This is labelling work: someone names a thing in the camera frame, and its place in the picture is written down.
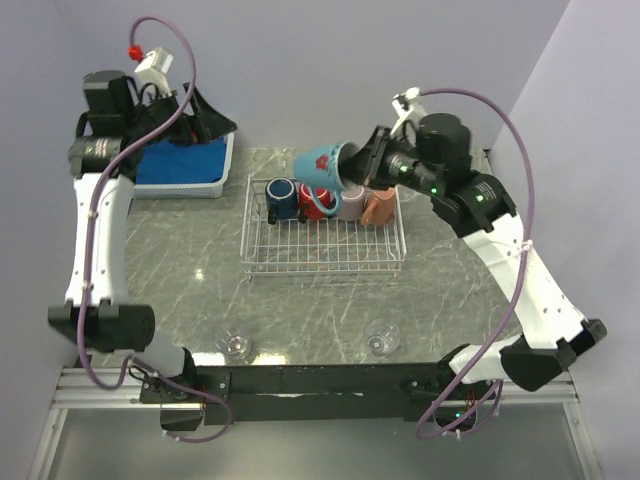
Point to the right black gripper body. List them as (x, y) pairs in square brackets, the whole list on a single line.
[(398, 167)]

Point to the white plastic basket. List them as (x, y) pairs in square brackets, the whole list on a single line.
[(185, 191)]

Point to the blue cloth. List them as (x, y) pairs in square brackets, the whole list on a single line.
[(165, 163)]

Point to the light blue white mug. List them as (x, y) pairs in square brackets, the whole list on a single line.
[(318, 168)]

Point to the white wire dish rack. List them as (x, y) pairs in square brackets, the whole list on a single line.
[(327, 246)]

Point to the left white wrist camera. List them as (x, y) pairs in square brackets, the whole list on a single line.
[(154, 68)]

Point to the pink floral mug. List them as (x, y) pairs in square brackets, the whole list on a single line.
[(379, 208)]

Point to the clear glass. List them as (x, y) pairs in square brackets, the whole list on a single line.
[(234, 343), (382, 337)]

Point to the red mug black handle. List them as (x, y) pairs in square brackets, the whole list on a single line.
[(308, 210)]

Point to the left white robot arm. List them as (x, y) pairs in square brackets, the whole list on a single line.
[(123, 123)]

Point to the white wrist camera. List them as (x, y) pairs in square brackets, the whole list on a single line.
[(407, 107), (154, 68)]

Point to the mauve mug black handle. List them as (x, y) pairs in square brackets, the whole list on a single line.
[(353, 201)]

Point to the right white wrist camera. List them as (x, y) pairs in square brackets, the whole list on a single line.
[(407, 107)]

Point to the dark blue mug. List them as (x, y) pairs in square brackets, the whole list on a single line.
[(282, 200)]

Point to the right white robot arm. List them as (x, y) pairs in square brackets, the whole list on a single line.
[(479, 210)]

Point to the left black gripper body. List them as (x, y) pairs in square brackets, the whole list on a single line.
[(163, 109)]

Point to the black base beam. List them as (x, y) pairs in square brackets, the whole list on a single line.
[(258, 393)]

